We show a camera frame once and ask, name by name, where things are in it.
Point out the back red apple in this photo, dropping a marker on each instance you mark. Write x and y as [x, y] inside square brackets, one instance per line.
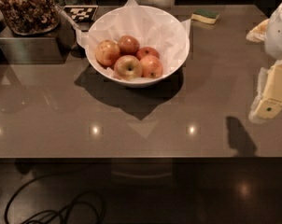
[128, 45]

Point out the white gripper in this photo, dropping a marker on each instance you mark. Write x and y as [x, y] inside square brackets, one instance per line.
[279, 34]

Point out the front yellow red apple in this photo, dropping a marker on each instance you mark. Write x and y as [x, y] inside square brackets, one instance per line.
[127, 67]

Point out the yellow green sponge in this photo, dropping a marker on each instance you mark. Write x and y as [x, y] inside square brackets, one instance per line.
[205, 16]

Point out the right front red apple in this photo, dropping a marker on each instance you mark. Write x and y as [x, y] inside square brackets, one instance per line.
[151, 66]

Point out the white bowl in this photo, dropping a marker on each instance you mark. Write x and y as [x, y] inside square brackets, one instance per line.
[141, 80]

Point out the glass jar of nuts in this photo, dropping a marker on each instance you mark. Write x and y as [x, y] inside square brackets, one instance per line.
[30, 17]

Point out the white paper liner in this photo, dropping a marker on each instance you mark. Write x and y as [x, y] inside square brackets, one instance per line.
[153, 28]

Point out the black white marker tag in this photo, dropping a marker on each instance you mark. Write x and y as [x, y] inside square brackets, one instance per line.
[82, 13]

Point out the grey metal box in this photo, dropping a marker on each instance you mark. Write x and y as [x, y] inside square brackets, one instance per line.
[49, 48]

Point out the small red apple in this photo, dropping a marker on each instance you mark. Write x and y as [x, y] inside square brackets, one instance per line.
[145, 51]

